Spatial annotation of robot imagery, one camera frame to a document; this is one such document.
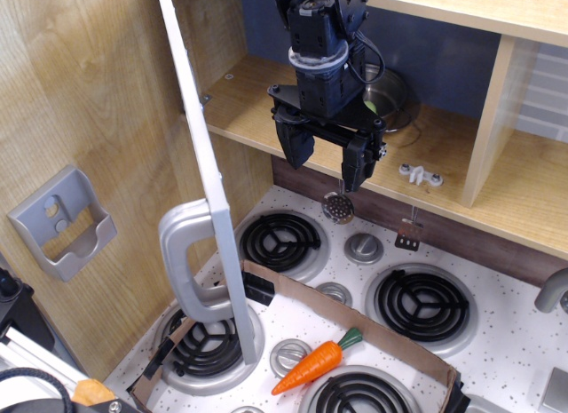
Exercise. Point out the orange object bottom left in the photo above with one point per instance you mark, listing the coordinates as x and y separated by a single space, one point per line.
90 392

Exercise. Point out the black burner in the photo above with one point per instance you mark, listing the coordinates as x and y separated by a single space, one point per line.
208 360
358 388
426 304
287 242

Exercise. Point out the black device at left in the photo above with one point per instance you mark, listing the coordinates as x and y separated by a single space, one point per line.
19 311

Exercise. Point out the lower grey stove knob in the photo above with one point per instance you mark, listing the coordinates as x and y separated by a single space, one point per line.
287 354

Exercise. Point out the grey wall phone holder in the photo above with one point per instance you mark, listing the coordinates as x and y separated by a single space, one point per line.
51 210

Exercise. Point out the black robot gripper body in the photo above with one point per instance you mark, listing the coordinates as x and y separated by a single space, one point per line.
332 103

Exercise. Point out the front right black burner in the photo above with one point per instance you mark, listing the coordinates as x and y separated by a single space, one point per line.
358 388

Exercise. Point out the round steel skimmer utensil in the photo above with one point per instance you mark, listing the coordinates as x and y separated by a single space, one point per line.
337 206

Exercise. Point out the front left black burner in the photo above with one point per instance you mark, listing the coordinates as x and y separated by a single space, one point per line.
208 360

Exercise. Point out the back left black burner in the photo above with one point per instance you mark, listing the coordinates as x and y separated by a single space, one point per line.
287 242

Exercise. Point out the grey toy microwave door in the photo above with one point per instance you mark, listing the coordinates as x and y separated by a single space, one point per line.
189 223

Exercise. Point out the orange toy carrot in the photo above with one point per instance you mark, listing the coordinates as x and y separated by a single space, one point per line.
319 362

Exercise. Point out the green toy vegetable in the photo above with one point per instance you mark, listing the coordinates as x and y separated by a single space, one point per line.
370 105

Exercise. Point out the grey stove knob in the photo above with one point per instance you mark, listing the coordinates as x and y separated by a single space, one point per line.
337 292
287 354
363 249

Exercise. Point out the back right black burner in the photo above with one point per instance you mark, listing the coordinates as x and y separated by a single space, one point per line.
426 304

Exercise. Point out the small steel spatula utensil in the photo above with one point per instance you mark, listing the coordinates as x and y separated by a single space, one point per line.
409 232

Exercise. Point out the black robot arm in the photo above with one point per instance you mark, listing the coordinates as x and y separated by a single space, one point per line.
327 53

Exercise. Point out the upper grey stove knob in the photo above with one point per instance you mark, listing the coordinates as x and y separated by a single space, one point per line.
363 249

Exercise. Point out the middle grey stove knob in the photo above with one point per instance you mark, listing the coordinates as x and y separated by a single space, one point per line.
337 292

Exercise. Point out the steel pot in microwave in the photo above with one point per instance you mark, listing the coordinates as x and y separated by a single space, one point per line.
390 94

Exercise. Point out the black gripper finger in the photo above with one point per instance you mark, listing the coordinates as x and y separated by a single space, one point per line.
297 142
358 163

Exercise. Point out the grey toy faucet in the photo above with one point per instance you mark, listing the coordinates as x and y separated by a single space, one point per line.
553 293

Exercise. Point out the white plastic door latch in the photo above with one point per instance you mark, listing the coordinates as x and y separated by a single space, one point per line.
417 175

